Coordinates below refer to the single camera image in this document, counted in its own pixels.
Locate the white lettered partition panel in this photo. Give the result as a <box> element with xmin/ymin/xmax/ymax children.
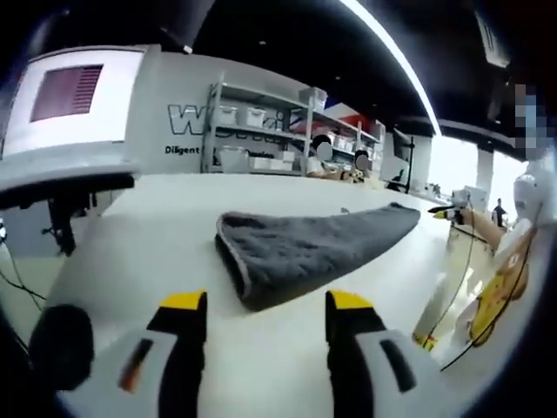
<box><xmin>125</xmin><ymin>45</ymin><xmax>314</xmax><ymax>175</ymax></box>

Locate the ceiling air conditioner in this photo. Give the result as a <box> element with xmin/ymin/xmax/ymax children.
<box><xmin>473</xmin><ymin>12</ymin><xmax>510</xmax><ymax>69</ymax></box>

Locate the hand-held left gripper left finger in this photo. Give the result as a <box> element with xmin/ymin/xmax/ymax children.
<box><xmin>86</xmin><ymin>289</ymin><xmax>209</xmax><ymax>418</ymax></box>

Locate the ceiling light strip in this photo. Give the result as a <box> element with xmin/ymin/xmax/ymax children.
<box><xmin>339</xmin><ymin>0</ymin><xmax>441</xmax><ymax>136</ymax></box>

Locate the grey towel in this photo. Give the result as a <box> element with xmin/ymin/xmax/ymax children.
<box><xmin>215</xmin><ymin>201</ymin><xmax>421</xmax><ymax>313</ymax></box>

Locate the black monitor on stand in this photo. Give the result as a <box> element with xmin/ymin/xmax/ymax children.
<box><xmin>391</xmin><ymin>128</ymin><xmax>417</xmax><ymax>195</ymax></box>

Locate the computer monitor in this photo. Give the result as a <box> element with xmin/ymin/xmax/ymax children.
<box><xmin>2</xmin><ymin>47</ymin><xmax>147</xmax><ymax>158</ymax></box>

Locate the white table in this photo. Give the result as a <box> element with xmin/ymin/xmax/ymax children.
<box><xmin>43</xmin><ymin>172</ymin><xmax>462</xmax><ymax>418</ymax></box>

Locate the grey metal storage shelf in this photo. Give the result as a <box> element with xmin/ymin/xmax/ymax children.
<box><xmin>199</xmin><ymin>82</ymin><xmax>386</xmax><ymax>178</ymax></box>

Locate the white chest device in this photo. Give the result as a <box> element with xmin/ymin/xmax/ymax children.
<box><xmin>513</xmin><ymin>163</ymin><xmax>556</xmax><ymax>227</ymax></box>

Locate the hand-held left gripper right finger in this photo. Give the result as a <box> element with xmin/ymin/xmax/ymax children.
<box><xmin>325</xmin><ymin>289</ymin><xmax>440</xmax><ymax>418</ymax></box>

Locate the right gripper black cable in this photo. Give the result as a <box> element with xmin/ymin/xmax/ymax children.
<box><xmin>424</xmin><ymin>198</ymin><xmax>475</xmax><ymax>347</ymax></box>

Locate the black round object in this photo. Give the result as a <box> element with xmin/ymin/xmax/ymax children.
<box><xmin>28</xmin><ymin>304</ymin><xmax>95</xmax><ymax>391</ymax></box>

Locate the shelf with white boxes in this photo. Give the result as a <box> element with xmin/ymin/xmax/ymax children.
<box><xmin>219</xmin><ymin>86</ymin><xmax>382</xmax><ymax>173</ymax></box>

